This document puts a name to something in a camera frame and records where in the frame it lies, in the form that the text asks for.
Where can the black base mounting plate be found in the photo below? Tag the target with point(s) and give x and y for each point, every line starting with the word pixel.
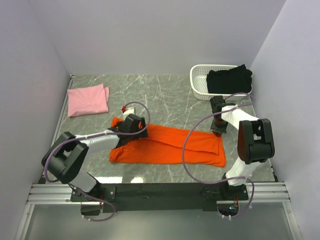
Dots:
pixel 168 196

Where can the aluminium frame rail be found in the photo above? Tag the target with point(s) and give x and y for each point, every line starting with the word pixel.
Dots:
pixel 41 193

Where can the orange t shirt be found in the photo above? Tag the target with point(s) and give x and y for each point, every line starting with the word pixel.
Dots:
pixel 163 145

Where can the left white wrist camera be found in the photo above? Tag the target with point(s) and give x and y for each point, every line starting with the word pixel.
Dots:
pixel 127 111

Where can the black t shirt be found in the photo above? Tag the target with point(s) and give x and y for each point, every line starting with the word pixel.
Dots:
pixel 231 81

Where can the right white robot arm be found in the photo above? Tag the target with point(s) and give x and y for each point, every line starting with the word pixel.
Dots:
pixel 255 142

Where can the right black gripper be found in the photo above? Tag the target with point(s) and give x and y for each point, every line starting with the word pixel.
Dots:
pixel 218 131

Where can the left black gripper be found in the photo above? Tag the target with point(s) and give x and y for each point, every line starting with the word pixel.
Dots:
pixel 142 135

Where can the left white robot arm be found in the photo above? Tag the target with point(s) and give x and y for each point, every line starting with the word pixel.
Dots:
pixel 66 156

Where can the folded pink t shirt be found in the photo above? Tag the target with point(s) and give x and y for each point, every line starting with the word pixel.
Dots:
pixel 88 100

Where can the white perforated plastic basket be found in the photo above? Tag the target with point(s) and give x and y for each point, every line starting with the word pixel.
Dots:
pixel 198 74

